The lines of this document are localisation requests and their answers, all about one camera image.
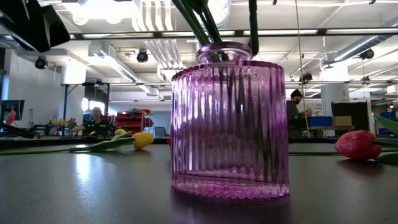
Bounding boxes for background yellow flowers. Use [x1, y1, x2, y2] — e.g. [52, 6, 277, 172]
[51, 118, 67, 131]

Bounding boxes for red storage shelf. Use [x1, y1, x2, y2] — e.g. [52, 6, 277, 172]
[114, 108, 155, 134]

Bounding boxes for black background frame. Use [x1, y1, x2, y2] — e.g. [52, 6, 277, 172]
[62, 81, 111, 138]

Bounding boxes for seated person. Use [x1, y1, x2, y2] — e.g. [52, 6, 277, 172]
[70, 106, 114, 138]

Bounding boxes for wooden background table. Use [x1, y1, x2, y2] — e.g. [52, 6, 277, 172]
[307, 125, 355, 131]

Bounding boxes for cardboard box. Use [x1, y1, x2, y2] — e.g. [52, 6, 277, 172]
[331, 115, 353, 127]

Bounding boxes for standing person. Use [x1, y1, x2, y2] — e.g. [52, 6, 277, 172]
[287, 88, 313, 138]

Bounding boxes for grey round ceiling duct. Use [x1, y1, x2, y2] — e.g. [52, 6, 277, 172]
[323, 18, 398, 68]

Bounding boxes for purple ribbed glass vase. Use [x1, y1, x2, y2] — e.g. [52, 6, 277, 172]
[170, 41, 290, 200]

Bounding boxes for black monitor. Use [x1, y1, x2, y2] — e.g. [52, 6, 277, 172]
[0, 99, 25, 122]

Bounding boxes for tulip with green stem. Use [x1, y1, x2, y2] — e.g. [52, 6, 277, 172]
[248, 0, 260, 57]
[190, 0, 223, 44]
[170, 0, 211, 47]

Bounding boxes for blue bin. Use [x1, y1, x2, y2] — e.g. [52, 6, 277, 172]
[308, 116, 333, 128]

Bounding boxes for hanging yellowish cord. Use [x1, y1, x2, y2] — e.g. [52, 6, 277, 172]
[294, 0, 311, 138]

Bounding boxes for black overhead frame beam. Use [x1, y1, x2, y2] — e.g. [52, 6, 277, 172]
[0, 27, 398, 40]

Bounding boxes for red tulip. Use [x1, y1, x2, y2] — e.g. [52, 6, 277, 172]
[334, 114, 398, 165]

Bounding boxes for white LED light bar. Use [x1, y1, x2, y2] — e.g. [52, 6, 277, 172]
[325, 27, 398, 34]
[243, 29, 319, 35]
[160, 30, 236, 37]
[68, 33, 112, 40]

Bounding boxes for storage shelf with blue bins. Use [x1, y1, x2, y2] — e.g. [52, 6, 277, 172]
[371, 99, 398, 138]

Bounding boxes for black cabinet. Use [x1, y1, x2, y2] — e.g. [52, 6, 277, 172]
[330, 101, 371, 138]

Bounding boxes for white pillar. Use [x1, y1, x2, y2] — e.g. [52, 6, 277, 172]
[320, 63, 351, 118]

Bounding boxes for yellow tulip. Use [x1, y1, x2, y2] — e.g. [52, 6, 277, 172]
[111, 128, 134, 141]
[0, 131, 155, 156]

